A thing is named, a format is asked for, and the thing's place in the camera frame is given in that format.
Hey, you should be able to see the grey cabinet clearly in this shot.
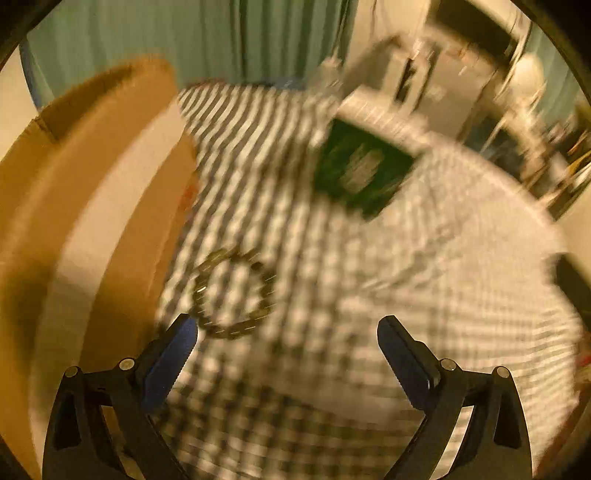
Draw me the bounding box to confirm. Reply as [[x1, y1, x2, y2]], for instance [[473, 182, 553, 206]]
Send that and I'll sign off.
[[414, 50, 496, 140]]

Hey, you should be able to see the wide green curtain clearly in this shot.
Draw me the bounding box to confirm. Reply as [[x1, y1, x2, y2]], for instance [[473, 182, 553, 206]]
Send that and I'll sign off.
[[25, 0, 362, 92]]

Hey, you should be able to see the brown cardboard box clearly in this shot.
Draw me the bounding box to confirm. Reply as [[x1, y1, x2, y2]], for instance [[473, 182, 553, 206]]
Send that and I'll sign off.
[[0, 54, 202, 480]]

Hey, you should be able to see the dark bead bracelet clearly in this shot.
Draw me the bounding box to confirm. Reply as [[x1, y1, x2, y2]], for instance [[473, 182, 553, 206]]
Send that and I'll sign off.
[[188, 246, 279, 343]]

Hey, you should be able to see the black television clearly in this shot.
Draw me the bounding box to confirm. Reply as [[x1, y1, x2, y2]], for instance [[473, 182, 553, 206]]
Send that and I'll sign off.
[[435, 0, 528, 52]]

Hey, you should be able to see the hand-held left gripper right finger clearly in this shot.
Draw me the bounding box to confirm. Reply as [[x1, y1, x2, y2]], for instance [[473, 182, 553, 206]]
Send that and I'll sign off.
[[376, 315, 537, 480]]

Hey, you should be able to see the white drawer cabinet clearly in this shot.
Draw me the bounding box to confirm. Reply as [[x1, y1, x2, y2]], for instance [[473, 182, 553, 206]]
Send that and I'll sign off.
[[345, 34, 433, 108]]

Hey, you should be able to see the checkered tablecloth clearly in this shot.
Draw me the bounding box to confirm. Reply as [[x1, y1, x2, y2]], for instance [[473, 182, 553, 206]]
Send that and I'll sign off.
[[151, 78, 583, 480]]

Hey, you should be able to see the white rounded lamp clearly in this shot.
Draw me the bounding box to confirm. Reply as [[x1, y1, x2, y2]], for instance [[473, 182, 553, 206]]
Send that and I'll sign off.
[[509, 52, 546, 108]]

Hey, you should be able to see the green flat box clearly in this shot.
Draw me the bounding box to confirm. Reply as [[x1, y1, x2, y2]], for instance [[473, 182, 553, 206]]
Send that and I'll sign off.
[[311, 117, 417, 221]]

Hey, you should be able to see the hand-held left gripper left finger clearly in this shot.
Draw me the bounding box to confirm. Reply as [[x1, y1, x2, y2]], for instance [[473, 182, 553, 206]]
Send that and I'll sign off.
[[41, 313, 200, 480]]

